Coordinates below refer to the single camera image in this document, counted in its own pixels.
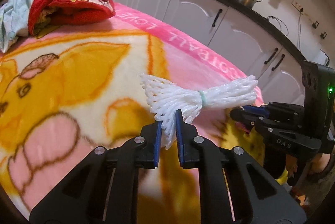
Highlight white foam net bundle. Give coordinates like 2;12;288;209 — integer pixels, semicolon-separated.
140;74;258;149

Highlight yellow rimmed trash bin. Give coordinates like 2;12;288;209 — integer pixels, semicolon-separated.
276;169;290;185

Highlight white lower kitchen cabinets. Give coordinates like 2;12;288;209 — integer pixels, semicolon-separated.
114;0;304;105

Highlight pink cartoon fleece blanket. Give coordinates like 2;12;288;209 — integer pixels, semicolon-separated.
0;2;265;224

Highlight red embroidered cloth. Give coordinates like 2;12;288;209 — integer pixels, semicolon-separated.
28;0;115;36

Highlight light blue patterned cloth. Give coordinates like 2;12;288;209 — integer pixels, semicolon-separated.
1;0;34;53

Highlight white appliance with black handle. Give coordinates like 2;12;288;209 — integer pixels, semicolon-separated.
312;49;330;66

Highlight white wall power socket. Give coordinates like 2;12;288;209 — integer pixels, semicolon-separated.
291;0;304;13

